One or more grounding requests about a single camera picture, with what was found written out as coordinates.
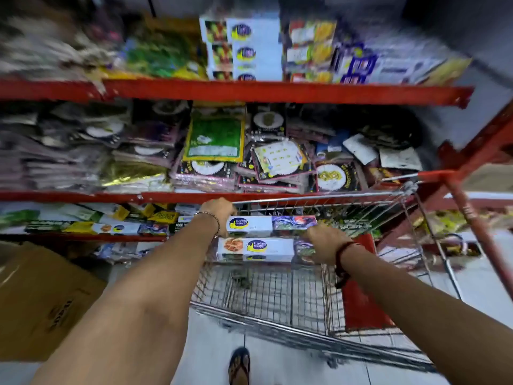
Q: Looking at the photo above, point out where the person's right hand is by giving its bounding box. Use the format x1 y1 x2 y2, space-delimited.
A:
302 224 355 266

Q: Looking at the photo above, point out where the person's left hand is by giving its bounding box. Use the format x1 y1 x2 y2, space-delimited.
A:
198 197 238 238

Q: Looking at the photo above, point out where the white wrap box purple end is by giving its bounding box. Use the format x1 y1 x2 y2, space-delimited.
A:
226 215 318 238

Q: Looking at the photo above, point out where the white wrap box food picture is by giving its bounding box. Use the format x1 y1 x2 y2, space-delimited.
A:
216 237 317 264

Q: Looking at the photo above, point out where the person's left forearm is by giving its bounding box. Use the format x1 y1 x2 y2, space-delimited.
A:
30 212 220 385

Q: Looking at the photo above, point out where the person's right forearm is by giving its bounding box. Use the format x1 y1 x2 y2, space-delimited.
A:
339 242 513 385

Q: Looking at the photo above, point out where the white doily plate packet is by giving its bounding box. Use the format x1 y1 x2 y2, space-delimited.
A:
172 159 238 186

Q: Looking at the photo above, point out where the gold round plate packet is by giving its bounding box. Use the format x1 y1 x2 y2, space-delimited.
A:
314 161 362 193

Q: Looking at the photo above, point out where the packet with white printed card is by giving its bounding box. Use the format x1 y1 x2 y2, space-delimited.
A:
250 139 316 183

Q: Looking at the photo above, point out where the green packet yellow border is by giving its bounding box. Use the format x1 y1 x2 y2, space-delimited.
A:
182 111 246 163

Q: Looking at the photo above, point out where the black packet round plate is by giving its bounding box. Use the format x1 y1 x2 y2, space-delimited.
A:
248 103 287 141

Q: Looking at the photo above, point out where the gold foil packet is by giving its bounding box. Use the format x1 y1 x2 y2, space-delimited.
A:
102 161 170 187

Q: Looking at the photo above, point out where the long white box purple end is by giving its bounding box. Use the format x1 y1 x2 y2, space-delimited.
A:
91 221 171 237

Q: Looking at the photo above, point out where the white paper napkin packet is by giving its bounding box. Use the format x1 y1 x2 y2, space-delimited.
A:
379 147 423 171
343 133 379 166

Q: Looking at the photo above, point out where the red metal shelf rack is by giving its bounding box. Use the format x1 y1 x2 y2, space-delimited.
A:
0 77 513 253

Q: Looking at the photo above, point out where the white wrap box on shelf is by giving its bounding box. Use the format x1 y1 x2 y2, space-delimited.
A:
206 42 283 70
199 17 281 44
208 68 283 82

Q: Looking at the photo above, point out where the person's sandalled foot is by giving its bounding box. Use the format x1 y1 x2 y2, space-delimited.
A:
228 347 251 385

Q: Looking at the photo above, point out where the row of yellow green boxes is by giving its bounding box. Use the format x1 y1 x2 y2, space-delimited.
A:
0 202 190 236

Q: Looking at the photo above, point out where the green and yellow foil packet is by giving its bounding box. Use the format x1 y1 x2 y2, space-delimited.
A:
123 18 208 81

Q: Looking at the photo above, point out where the stack of yellow label packets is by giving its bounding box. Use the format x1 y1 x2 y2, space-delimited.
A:
285 19 338 84

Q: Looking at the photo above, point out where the pile of silver grey packets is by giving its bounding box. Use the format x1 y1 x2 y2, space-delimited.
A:
0 101 190 193

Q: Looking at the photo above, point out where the pile of blue white packets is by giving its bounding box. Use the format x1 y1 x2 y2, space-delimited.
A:
332 34 473 87

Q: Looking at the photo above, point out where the brown cardboard box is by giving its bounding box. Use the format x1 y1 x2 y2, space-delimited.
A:
0 241 108 362

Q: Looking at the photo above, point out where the pile of grey plastic packets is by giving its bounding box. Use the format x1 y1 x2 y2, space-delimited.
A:
0 2 126 83

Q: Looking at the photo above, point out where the silver bead bracelet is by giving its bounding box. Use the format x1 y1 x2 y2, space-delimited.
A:
195 211 221 239

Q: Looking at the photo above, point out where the dark red string bracelet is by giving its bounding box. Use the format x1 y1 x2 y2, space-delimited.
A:
334 241 363 289

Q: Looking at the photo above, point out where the metal wire shopping cart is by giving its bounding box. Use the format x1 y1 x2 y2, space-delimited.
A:
190 170 513 373

